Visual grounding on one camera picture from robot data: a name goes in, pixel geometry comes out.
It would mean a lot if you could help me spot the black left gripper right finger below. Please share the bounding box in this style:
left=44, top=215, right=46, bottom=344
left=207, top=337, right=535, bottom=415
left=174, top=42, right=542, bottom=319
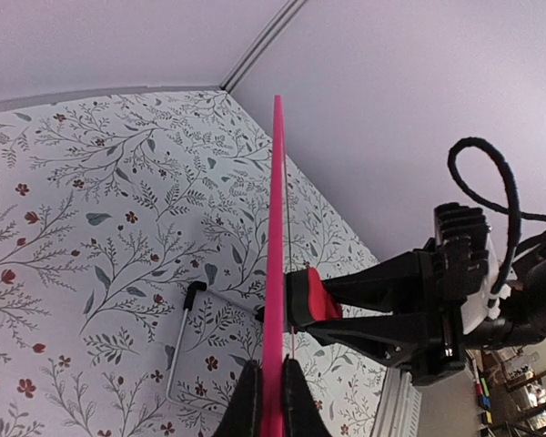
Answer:
left=281, top=357, right=330, bottom=437

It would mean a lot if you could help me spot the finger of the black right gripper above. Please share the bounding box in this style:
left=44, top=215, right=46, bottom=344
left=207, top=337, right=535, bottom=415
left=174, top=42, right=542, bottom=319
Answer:
left=322, top=250, right=434, bottom=314
left=295, top=311, right=446, bottom=369

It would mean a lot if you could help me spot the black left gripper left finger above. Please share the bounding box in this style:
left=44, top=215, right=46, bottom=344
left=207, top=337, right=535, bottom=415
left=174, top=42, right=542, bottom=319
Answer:
left=213, top=361, right=263, bottom=437

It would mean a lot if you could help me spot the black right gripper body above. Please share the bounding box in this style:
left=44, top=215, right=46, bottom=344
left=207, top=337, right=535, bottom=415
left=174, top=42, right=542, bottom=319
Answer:
left=409, top=202, right=490, bottom=386

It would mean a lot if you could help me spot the pink framed whiteboard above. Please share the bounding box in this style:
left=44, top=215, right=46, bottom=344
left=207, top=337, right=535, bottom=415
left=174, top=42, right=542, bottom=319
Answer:
left=261, top=96, right=285, bottom=437

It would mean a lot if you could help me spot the red black whiteboard eraser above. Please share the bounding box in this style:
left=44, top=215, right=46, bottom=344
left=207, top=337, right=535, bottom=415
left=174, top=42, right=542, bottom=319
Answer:
left=285, top=268, right=343, bottom=330

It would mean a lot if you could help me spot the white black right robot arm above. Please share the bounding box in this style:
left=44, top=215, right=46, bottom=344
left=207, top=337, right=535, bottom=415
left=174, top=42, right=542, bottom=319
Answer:
left=285, top=203, right=546, bottom=386

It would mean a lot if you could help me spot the floral patterned table mat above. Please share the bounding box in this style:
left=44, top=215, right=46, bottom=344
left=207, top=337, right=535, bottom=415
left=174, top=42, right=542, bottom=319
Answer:
left=0, top=91, right=271, bottom=436

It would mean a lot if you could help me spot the aluminium front rail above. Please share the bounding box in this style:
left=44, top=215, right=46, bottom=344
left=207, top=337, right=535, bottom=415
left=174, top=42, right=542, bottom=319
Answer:
left=370, top=369, right=422, bottom=437

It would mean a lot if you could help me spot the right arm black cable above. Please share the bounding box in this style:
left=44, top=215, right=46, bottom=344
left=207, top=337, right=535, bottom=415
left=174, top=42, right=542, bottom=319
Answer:
left=446, top=137, right=546, bottom=292

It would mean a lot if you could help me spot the right aluminium corner post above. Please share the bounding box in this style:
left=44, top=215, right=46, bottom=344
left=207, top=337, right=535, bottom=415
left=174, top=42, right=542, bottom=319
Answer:
left=219, top=0, right=308, bottom=94

